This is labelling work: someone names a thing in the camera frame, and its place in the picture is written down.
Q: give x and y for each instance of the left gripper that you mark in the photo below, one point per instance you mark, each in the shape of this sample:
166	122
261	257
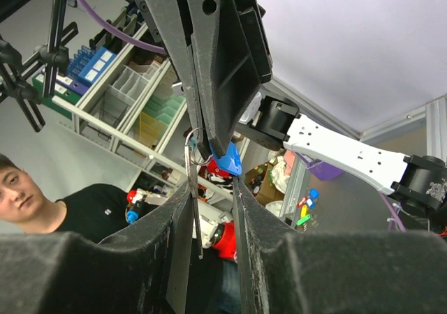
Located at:
220	53

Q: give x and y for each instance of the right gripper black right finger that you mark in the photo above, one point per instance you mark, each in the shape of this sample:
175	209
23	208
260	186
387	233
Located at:
285	271

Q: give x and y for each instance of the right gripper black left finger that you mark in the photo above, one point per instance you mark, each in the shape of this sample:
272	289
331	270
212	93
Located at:
141	269

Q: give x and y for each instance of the silver split keyring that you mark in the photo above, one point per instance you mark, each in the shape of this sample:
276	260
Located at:
191	150

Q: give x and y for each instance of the blue key tag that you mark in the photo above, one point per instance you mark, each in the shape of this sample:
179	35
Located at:
230	162

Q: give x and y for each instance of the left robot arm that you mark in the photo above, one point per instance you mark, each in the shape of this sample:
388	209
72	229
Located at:
417	183

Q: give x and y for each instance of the person in black shirt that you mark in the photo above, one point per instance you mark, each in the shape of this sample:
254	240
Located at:
95	212

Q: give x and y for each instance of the metal storage shelf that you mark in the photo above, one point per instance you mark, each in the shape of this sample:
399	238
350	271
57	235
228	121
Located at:
120	99

